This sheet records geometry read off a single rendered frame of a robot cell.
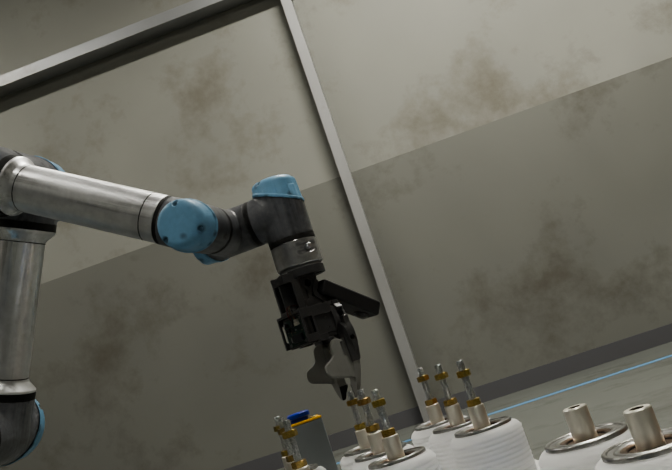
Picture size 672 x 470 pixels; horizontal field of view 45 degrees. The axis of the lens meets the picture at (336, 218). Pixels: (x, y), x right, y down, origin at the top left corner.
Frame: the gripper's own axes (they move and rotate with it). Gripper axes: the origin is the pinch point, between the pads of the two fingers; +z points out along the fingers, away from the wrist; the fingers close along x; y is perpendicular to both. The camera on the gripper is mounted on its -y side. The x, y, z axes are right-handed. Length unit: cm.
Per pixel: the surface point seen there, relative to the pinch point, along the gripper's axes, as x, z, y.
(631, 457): 66, 9, 24
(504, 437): 30.9, 10.6, 1.9
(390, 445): 21.8, 7.3, 12.0
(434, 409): 6.2, 7.0, -9.3
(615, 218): -131, -29, -269
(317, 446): -15.0, 7.7, 0.1
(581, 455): 57, 10, 19
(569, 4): -120, -140, -284
